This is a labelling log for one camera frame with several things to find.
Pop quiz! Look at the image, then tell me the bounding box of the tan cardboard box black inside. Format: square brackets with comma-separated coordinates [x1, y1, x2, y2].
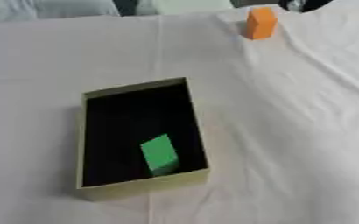
[75, 76, 212, 202]

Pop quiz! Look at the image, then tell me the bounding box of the green block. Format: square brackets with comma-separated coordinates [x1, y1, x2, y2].
[137, 133, 181, 177]

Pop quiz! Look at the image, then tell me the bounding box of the orange block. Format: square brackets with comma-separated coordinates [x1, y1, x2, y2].
[243, 6, 279, 41]

